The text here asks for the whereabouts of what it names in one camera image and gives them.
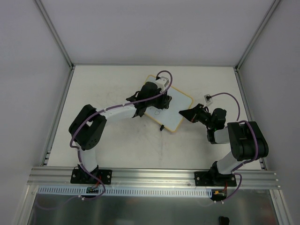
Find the yellow framed whiteboard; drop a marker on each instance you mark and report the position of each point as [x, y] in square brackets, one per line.
[170, 118]

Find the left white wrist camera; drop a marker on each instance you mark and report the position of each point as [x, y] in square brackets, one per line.
[162, 83]

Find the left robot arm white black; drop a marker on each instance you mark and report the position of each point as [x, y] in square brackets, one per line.
[87, 128]

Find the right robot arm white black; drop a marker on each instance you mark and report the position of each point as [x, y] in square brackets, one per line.
[247, 144]

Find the right aluminium frame post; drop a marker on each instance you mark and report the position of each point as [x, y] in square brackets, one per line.
[263, 23]

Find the aluminium mounting rail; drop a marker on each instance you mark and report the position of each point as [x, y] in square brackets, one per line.
[154, 178]

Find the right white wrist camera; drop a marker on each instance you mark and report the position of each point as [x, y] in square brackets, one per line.
[208, 99]

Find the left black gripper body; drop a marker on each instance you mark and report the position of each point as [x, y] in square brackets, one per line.
[161, 101]

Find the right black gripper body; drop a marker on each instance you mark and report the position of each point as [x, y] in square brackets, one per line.
[195, 114]

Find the black object at bottom edge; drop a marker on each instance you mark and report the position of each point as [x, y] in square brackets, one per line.
[224, 220]

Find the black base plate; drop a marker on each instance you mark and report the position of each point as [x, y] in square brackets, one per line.
[211, 179]
[104, 175]

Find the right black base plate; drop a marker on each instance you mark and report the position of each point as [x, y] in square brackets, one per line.
[211, 179]

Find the aluminium frame post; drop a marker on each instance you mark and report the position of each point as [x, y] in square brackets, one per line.
[263, 23]
[54, 33]

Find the left aluminium frame post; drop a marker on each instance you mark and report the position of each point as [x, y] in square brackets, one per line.
[54, 33]

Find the white slotted cable duct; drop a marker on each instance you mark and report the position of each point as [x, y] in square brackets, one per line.
[126, 191]

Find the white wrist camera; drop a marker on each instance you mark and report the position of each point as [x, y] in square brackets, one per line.
[208, 99]
[162, 83]

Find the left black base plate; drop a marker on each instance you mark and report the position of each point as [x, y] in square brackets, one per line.
[104, 175]

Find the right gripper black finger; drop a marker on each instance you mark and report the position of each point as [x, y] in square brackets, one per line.
[197, 109]
[188, 114]

